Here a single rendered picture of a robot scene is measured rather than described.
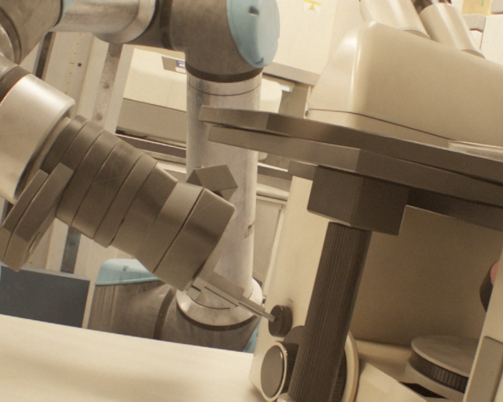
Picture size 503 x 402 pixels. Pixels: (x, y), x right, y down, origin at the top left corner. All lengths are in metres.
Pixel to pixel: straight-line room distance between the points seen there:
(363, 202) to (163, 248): 0.23
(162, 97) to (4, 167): 2.23
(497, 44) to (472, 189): 3.67
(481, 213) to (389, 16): 0.35
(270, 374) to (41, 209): 0.19
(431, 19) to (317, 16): 4.87
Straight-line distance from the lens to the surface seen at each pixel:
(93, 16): 1.12
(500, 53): 4.03
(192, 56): 1.27
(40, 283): 1.72
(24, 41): 0.72
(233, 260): 1.46
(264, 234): 6.26
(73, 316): 1.75
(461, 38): 0.76
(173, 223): 0.63
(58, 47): 1.76
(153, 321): 1.59
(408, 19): 0.73
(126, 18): 1.21
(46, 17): 0.74
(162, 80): 2.85
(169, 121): 2.86
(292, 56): 5.52
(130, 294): 1.61
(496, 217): 0.41
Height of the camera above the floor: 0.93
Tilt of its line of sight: 3 degrees down
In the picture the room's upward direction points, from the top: 13 degrees clockwise
